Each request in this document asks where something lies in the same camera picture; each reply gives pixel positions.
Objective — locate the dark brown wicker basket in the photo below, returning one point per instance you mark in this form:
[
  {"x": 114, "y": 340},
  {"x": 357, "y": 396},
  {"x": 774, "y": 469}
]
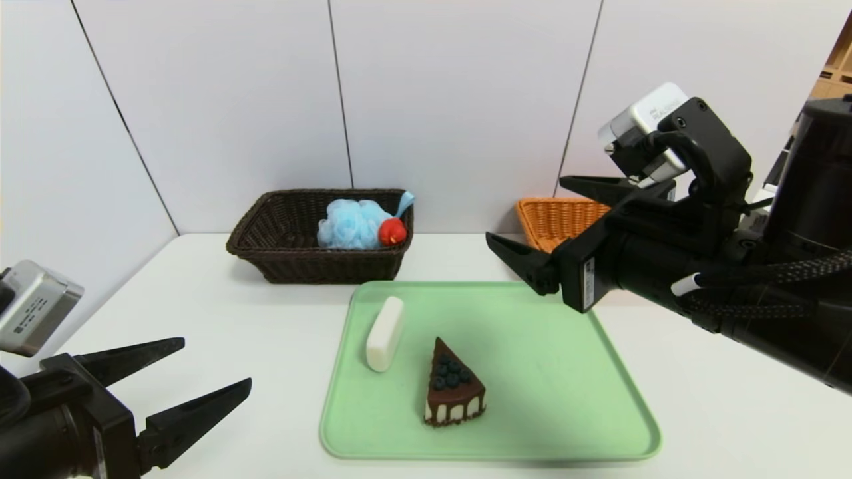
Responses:
[{"x": 286, "y": 263}]

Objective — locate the light blue mesh loofah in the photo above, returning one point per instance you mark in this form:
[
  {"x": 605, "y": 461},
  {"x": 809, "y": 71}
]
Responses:
[{"x": 353, "y": 226}]

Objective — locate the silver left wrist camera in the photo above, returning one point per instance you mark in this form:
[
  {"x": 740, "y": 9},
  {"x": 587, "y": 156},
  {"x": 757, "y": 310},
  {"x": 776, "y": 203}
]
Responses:
[{"x": 36, "y": 306}]

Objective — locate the red rubber duck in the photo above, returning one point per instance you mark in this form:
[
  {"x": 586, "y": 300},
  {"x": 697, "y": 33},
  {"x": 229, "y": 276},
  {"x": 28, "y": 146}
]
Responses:
[{"x": 393, "y": 233}]

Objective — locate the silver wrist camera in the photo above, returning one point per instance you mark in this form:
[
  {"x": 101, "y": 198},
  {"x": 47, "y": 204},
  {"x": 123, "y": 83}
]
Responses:
[
  {"x": 649, "y": 120},
  {"x": 36, "y": 306}
]

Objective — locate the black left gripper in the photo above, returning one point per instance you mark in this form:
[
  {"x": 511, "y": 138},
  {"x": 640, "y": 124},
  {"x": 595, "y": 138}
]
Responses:
[{"x": 100, "y": 416}]

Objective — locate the light green plastic tray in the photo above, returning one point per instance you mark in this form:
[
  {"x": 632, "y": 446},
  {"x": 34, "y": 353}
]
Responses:
[{"x": 532, "y": 399}]

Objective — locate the black silver right arm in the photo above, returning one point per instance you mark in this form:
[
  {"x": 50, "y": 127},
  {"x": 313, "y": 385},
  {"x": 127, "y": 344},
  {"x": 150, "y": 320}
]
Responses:
[{"x": 819, "y": 179}]

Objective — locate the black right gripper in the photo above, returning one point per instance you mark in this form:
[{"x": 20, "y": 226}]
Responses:
[{"x": 584, "y": 274}]

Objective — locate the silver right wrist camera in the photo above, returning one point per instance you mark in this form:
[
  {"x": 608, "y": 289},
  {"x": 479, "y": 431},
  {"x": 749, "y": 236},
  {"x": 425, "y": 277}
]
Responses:
[{"x": 649, "y": 120}]

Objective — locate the white soap bar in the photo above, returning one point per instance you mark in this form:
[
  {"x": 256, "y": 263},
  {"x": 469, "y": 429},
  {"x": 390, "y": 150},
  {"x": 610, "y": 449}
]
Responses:
[{"x": 385, "y": 336}]

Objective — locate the chocolate blueberry cake slice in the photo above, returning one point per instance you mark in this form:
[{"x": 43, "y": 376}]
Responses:
[{"x": 454, "y": 392}]

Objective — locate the black right camera bracket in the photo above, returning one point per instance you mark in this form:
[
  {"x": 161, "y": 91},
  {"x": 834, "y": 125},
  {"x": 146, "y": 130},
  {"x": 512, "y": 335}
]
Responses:
[{"x": 719, "y": 153}]

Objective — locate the wooden shelf cabinet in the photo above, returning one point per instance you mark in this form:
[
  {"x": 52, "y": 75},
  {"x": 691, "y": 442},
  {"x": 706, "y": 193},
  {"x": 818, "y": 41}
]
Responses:
[{"x": 837, "y": 73}]

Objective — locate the orange wicker basket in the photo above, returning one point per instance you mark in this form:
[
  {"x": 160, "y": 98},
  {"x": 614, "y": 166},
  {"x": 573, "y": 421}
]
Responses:
[{"x": 552, "y": 223}]

